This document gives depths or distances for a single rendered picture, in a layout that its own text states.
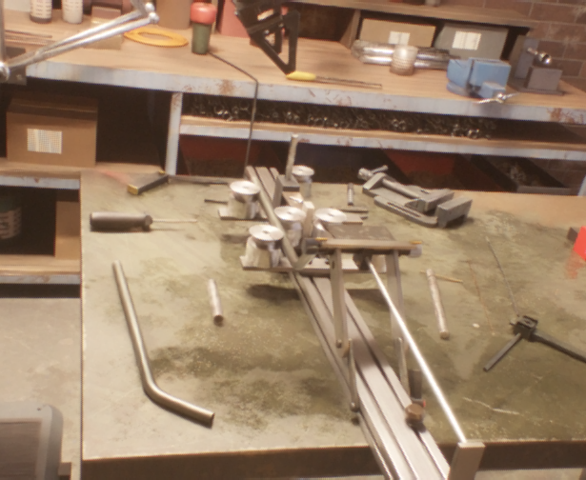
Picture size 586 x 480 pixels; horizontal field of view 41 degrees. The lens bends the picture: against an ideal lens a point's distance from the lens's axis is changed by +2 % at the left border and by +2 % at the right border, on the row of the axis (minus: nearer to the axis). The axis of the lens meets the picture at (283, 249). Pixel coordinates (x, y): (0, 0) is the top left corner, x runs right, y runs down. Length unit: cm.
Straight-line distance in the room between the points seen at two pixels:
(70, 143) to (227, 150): 74
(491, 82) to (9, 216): 167
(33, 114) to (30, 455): 116
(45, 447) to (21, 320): 93
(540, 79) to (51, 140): 173
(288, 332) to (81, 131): 161
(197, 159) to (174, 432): 226
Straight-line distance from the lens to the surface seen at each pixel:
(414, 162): 332
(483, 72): 269
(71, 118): 254
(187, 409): 88
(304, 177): 148
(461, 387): 104
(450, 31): 334
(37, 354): 250
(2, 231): 281
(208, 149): 305
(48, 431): 182
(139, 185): 141
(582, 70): 393
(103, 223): 126
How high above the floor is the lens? 145
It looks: 26 degrees down
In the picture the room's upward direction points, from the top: 10 degrees clockwise
